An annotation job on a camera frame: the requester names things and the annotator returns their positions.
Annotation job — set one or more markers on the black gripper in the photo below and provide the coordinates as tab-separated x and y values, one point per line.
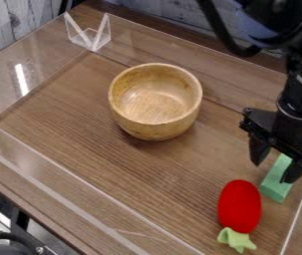
275	130

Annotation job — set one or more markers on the green rectangular block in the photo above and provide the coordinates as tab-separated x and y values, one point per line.
271	187

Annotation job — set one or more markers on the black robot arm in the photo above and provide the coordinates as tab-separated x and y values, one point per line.
273	27

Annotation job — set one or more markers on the light wooden bowl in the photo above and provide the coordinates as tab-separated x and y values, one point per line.
156	98

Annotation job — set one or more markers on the red plush strawberry toy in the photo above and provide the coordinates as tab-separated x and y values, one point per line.
239	211

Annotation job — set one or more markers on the clear acrylic tray wall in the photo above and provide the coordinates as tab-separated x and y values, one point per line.
89	218

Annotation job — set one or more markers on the clear acrylic corner bracket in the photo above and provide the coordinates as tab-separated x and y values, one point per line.
90	38

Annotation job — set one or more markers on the black table leg bracket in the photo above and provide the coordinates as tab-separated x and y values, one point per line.
34	246

